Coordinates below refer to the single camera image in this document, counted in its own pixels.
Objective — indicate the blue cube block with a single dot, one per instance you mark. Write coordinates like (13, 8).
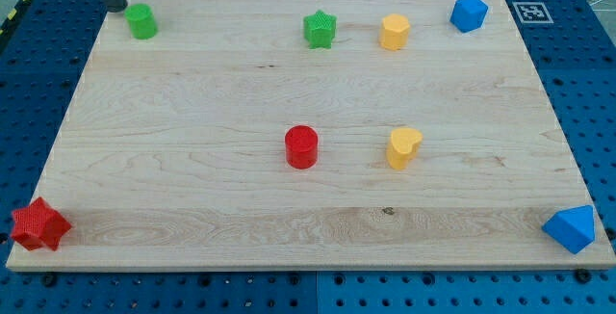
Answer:
(468, 15)

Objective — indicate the light wooden board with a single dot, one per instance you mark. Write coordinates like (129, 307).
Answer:
(171, 155)

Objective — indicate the green star block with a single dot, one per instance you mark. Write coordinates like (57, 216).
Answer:
(319, 29)

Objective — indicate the red star block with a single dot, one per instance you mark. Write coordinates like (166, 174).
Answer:
(39, 226)

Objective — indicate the green cylinder block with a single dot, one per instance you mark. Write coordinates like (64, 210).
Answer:
(141, 21)

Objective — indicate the white fiducial marker tag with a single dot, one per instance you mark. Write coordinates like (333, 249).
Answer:
(532, 12)

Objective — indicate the blue triangular prism block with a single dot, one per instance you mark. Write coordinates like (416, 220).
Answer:
(572, 228)

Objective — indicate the yellow heart block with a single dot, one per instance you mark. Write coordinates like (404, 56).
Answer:
(403, 146)

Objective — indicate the red cylinder block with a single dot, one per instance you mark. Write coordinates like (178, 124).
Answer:
(301, 146)

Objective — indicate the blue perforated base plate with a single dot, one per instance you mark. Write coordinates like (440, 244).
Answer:
(40, 67)

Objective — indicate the yellow hexagon block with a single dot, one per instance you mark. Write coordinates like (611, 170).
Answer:
(394, 31)

